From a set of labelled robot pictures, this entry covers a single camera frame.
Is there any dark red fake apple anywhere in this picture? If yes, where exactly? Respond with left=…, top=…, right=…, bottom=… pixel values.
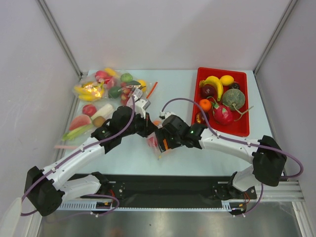
left=195, top=112, right=210, bottom=124

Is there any fake tangerine in tray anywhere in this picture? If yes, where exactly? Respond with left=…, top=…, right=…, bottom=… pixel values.
left=199, top=99, right=212, bottom=112

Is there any yellow fake lemon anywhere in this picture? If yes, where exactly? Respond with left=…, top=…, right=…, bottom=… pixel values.
left=220, top=75, right=234, bottom=86

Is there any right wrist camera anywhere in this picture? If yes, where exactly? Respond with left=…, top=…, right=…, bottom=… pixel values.
left=159, top=111, right=174, bottom=120

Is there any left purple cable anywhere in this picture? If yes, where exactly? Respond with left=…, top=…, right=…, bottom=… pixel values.
left=19, top=96, right=136, bottom=218

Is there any zip bag red seal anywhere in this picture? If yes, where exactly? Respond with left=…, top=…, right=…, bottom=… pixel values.
left=87, top=68, right=158, bottom=105

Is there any green fake melon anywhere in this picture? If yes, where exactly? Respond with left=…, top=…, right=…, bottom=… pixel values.
left=222, top=89, right=245, bottom=111

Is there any yellow bananas bag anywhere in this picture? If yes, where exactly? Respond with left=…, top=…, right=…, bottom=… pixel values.
left=73, top=81, right=105, bottom=102

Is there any yellow fake banana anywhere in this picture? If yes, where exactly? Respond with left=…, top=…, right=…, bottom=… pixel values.
left=198, top=76, right=224, bottom=102

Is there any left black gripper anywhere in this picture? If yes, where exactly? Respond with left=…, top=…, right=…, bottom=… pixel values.
left=119, top=110, right=158, bottom=138

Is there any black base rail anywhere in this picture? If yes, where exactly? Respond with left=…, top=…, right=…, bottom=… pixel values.
left=94, top=172, right=257, bottom=209

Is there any vegetable bag pink seal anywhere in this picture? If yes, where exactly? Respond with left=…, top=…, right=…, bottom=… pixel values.
left=54, top=103, right=114, bottom=150

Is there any pink fake dragon fruit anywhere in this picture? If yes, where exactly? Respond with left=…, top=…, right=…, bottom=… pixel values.
left=212, top=103, right=234, bottom=125

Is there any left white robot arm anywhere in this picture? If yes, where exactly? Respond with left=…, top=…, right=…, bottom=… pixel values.
left=22, top=106, right=157, bottom=217

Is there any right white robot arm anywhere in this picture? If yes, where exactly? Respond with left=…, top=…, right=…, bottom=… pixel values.
left=155, top=115, right=287, bottom=198

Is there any red plastic tray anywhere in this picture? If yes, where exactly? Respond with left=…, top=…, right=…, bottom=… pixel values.
left=192, top=67, right=250, bottom=137

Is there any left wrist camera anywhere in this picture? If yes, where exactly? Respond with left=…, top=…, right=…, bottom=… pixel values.
left=134, top=97, right=151, bottom=119

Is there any clear zip bag blue seal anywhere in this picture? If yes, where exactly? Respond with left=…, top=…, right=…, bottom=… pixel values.
left=146, top=131, right=171, bottom=160

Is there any dark purple fake mangosteen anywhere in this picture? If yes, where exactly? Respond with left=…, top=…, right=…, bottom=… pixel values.
left=229, top=82, right=240, bottom=90

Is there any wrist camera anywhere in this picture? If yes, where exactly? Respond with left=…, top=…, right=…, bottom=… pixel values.
left=134, top=97, right=151, bottom=119
left=159, top=111, right=174, bottom=120

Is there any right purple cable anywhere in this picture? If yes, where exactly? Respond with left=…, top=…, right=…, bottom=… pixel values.
left=160, top=97, right=304, bottom=179

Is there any purple cable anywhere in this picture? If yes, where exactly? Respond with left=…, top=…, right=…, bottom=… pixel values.
left=19, top=96, right=136, bottom=218
left=160, top=97, right=304, bottom=179

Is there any dark red fake plum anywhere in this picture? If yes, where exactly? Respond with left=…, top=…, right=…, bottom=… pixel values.
left=200, top=84, right=216, bottom=98

